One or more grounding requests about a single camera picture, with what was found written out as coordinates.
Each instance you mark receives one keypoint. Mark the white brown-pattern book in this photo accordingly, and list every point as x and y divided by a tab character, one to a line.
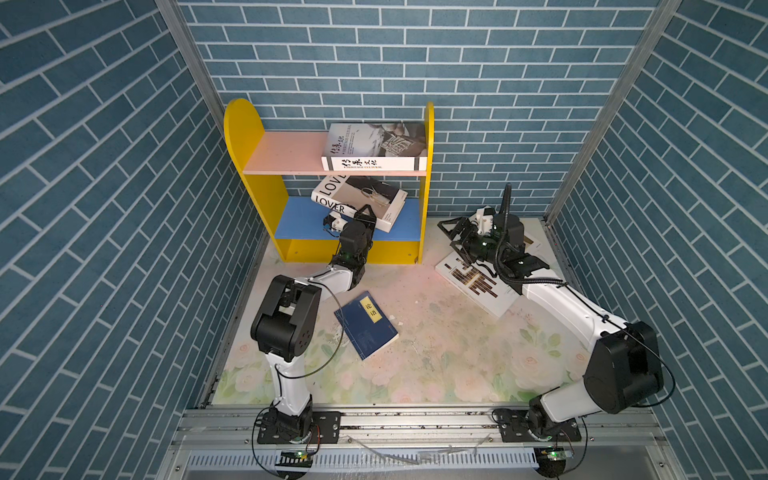
475	281

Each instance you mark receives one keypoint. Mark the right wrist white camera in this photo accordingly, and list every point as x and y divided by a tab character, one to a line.
483	219

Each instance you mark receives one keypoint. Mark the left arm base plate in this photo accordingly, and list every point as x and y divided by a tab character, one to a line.
318	427

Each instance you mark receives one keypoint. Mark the aluminium front rail frame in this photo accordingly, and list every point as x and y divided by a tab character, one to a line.
473	441

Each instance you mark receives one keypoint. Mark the navy blue book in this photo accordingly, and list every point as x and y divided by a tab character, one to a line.
366	325

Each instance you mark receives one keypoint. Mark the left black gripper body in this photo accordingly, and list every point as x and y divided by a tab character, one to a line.
365	232

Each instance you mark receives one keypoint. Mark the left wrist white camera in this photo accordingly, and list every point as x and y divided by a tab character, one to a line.
334	223

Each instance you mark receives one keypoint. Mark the wrist white camera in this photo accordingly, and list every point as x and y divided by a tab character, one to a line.
334	223
483	219

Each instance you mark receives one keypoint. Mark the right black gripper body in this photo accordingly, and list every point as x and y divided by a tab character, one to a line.
482	248

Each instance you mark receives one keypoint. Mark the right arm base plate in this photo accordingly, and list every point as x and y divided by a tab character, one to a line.
516	426

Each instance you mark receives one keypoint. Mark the white LOVER book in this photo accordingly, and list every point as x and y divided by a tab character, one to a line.
348	194

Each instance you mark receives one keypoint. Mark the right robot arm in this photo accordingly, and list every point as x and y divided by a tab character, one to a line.
624	367

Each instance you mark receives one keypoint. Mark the Heritage Cultural book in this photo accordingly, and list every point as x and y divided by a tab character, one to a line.
400	146

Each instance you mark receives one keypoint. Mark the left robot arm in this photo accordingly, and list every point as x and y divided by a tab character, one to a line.
285	321

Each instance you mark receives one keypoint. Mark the yellow pink blue bookshelf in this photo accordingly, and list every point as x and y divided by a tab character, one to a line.
263	158

